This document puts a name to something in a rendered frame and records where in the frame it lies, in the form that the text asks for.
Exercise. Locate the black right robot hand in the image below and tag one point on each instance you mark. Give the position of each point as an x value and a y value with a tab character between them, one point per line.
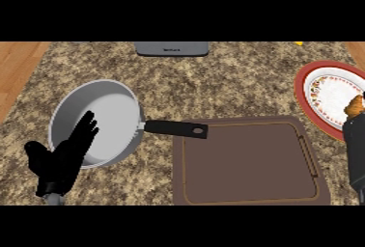
356	127

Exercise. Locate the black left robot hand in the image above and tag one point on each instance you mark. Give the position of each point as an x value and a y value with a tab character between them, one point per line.
56	160

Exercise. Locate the golden brown croissant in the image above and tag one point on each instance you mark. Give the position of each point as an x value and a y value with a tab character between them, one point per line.
355	107

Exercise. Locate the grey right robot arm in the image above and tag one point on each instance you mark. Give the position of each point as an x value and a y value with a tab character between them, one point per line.
356	160

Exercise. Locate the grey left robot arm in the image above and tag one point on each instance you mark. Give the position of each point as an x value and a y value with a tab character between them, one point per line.
55	200

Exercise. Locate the white plate red rim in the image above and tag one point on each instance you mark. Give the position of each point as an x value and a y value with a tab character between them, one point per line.
332	96

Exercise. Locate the brown rectangular tray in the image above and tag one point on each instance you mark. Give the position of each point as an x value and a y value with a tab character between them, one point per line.
250	162

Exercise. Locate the small yellow object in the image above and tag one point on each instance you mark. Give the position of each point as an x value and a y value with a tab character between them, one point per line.
298	43

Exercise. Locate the dark grey appliance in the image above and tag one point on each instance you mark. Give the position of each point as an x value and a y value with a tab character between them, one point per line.
171	48

